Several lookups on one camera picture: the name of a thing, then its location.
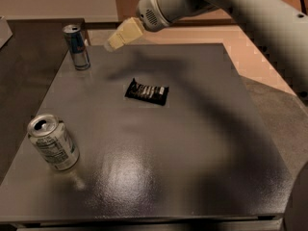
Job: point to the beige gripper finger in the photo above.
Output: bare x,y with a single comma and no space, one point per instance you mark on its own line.
128,31

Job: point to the blue silver redbull can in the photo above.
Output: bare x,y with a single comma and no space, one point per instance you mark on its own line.
76,46

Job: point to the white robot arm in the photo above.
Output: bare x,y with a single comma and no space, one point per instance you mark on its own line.
279,30

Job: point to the silver green soda can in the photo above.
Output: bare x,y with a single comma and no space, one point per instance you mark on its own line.
48,134

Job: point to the black snack bar wrapper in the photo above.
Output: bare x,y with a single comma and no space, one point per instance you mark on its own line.
151,94

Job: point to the grey object at left edge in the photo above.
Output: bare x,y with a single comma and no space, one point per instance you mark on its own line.
5,31

